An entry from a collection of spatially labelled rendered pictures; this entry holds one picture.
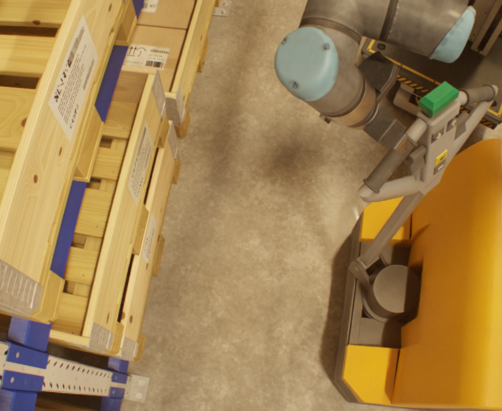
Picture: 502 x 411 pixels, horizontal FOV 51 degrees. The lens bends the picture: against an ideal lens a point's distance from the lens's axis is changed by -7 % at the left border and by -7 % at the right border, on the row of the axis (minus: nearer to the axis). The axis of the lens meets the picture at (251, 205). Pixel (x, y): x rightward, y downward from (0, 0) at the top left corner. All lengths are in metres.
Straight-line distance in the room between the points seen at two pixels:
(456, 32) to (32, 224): 0.76
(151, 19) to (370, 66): 1.59
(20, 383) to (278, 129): 1.78
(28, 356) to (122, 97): 0.91
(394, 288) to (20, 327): 1.26
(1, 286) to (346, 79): 0.62
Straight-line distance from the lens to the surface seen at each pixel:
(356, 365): 2.03
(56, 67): 1.05
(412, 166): 1.18
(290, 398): 2.33
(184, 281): 2.40
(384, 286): 1.98
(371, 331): 2.10
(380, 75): 0.89
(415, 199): 1.40
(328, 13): 0.78
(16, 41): 1.38
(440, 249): 1.83
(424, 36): 0.80
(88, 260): 1.68
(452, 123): 1.18
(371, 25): 0.80
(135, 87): 1.76
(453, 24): 0.80
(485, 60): 2.68
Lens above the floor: 2.33
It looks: 70 degrees down
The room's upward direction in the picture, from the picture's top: straight up
